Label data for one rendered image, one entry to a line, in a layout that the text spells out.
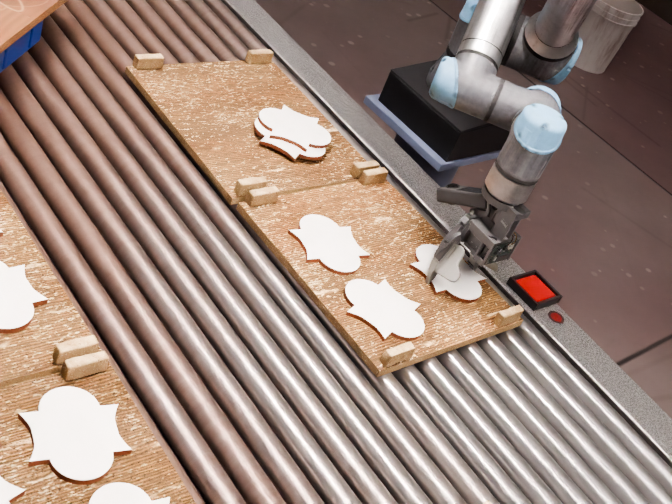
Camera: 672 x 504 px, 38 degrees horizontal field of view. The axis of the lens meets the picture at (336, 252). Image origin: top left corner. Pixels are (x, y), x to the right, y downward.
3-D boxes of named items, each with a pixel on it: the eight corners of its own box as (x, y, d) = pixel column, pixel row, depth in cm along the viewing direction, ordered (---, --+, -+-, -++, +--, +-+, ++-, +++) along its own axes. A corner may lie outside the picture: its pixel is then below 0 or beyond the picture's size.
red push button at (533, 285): (531, 279, 186) (535, 273, 185) (553, 300, 183) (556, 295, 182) (511, 285, 182) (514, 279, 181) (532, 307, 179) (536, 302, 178)
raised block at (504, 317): (512, 314, 172) (519, 303, 170) (519, 321, 171) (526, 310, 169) (491, 321, 168) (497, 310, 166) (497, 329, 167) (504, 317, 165)
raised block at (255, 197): (271, 196, 174) (275, 184, 172) (276, 203, 173) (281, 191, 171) (243, 201, 170) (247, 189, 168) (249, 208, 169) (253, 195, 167)
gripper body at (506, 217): (477, 270, 163) (509, 215, 155) (446, 236, 167) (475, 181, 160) (508, 262, 167) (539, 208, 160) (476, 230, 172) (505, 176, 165)
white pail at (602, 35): (547, 48, 525) (580, -14, 504) (576, 42, 546) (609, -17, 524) (590, 79, 513) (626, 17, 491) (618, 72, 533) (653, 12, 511)
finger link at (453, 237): (435, 259, 165) (470, 221, 163) (429, 253, 166) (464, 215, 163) (447, 264, 169) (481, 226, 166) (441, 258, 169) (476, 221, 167)
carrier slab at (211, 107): (268, 64, 213) (270, 58, 212) (378, 181, 192) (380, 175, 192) (124, 72, 191) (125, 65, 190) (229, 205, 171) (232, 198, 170)
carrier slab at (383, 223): (380, 182, 193) (383, 175, 192) (520, 326, 172) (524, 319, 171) (235, 209, 170) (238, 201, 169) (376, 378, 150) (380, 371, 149)
